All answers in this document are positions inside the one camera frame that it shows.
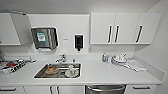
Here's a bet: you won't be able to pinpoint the stainless steel dishwasher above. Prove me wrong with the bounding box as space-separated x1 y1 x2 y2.
84 84 127 94

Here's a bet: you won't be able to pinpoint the black soap dispenser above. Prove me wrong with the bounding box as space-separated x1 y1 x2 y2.
73 33 85 52

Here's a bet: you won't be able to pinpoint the small chrome soap pump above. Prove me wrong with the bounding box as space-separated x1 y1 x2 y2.
71 58 76 65

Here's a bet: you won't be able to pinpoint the blue dish soap bottle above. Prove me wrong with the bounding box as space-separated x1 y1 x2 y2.
101 52 109 64

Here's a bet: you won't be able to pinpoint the white mug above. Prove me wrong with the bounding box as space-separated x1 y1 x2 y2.
67 64 75 73

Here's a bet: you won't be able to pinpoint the chrome sink faucet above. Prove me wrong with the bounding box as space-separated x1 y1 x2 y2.
53 53 68 65

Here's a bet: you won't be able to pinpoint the white patterned bowl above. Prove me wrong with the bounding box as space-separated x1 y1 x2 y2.
64 68 81 79

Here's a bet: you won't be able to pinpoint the orange sponge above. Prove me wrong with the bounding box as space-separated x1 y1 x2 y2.
47 65 57 72

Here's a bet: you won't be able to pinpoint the grey paper towel dispenser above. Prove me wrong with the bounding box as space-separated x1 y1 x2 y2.
30 26 60 54

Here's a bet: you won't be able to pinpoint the grey bowl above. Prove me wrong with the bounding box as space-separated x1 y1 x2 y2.
44 67 61 76

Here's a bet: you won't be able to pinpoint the steel kitchen sink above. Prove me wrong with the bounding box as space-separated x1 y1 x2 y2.
32 62 83 80

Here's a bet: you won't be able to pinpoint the stack of white dishes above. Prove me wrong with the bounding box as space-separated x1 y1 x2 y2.
124 58 148 73

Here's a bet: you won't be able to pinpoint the white base cabinet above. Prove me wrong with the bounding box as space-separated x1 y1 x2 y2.
0 85 86 94

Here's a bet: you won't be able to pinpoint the white drawer unit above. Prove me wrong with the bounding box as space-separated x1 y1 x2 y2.
125 83 158 94

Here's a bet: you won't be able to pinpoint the small grey wall label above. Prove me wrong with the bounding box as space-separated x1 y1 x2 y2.
62 37 70 41

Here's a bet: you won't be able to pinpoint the white three-door wall cabinet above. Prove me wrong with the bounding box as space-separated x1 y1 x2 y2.
89 12 163 46

